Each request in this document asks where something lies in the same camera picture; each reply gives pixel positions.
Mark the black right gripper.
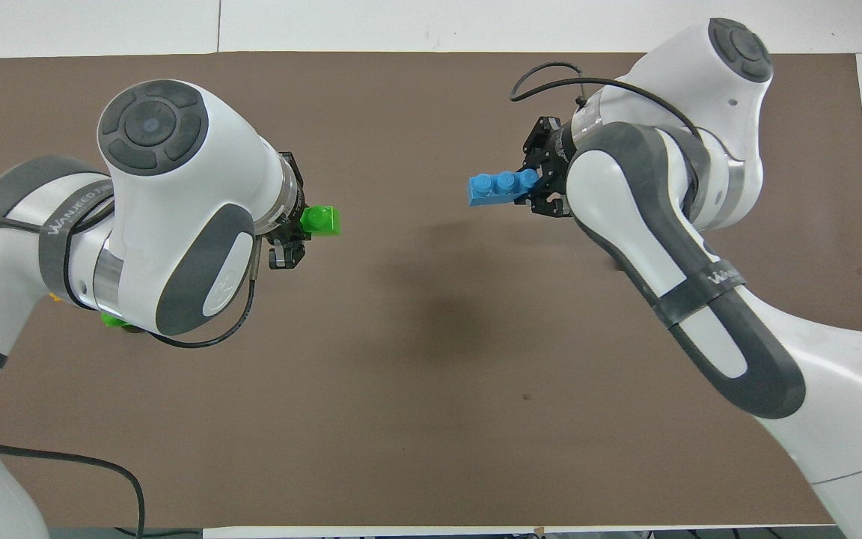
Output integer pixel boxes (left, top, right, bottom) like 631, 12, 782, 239
519, 115, 578, 219

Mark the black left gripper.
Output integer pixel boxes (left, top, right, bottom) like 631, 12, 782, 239
255, 151, 312, 271

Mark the blue three-stud toy brick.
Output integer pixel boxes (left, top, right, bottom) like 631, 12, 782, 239
467, 170, 542, 207

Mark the brown table mat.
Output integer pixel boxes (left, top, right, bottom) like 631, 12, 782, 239
0, 51, 862, 529

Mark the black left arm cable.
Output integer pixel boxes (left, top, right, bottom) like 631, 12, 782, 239
0, 202, 261, 539

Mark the black floor cable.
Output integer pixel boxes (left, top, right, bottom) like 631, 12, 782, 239
113, 526, 204, 538

